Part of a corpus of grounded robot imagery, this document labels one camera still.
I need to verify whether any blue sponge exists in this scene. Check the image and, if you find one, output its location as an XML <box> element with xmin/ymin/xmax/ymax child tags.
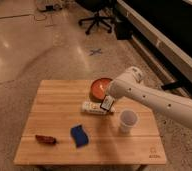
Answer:
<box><xmin>71</xmin><ymin>125</ymin><xmax>89</xmax><ymax>148</ymax></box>

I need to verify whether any wooden table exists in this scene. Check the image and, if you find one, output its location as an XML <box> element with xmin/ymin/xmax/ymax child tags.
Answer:
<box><xmin>14</xmin><ymin>80</ymin><xmax>167</xmax><ymax>166</ymax></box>

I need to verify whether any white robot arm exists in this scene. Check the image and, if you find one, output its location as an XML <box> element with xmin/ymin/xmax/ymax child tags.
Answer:
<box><xmin>106</xmin><ymin>66</ymin><xmax>192</xmax><ymax>129</ymax></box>

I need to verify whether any black office chair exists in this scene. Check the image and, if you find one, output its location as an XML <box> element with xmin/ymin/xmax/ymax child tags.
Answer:
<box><xmin>75</xmin><ymin>0</ymin><xmax>114</xmax><ymax>35</ymax></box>

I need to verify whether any orange bowl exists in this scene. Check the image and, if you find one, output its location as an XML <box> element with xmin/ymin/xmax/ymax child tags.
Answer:
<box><xmin>90</xmin><ymin>78</ymin><xmax>112</xmax><ymax>101</ymax></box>

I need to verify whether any power strip with cables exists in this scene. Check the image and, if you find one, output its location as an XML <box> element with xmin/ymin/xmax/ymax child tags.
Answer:
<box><xmin>35</xmin><ymin>0</ymin><xmax>68</xmax><ymax>12</ymax></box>

